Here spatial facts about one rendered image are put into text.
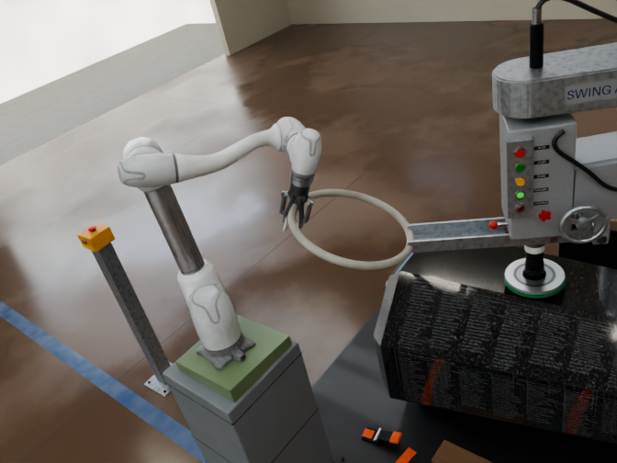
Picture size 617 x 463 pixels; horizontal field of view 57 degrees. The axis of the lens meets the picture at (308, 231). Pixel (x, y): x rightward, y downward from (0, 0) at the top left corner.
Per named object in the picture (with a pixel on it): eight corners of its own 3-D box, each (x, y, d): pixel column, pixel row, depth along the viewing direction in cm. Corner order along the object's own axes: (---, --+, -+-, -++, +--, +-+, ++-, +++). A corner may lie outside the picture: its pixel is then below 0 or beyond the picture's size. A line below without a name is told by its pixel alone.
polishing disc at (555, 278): (570, 265, 219) (570, 262, 218) (557, 299, 205) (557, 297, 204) (513, 255, 230) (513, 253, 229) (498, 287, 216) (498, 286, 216)
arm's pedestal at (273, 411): (281, 551, 238) (227, 430, 195) (204, 491, 269) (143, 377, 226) (350, 459, 267) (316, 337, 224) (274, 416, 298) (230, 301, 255)
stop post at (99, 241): (169, 362, 349) (97, 215, 291) (190, 373, 337) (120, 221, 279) (144, 385, 337) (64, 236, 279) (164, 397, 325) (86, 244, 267)
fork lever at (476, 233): (596, 215, 210) (598, 203, 207) (612, 245, 194) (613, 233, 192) (408, 229, 224) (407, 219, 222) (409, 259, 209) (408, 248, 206)
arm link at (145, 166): (174, 153, 184) (168, 143, 195) (116, 159, 178) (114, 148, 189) (178, 191, 189) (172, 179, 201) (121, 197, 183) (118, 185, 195)
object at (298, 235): (411, 209, 236) (414, 203, 234) (414, 285, 196) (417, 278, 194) (297, 183, 236) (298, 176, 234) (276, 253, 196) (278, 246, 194)
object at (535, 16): (542, 63, 175) (543, 5, 165) (544, 67, 171) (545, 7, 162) (528, 65, 175) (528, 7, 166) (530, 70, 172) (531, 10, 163)
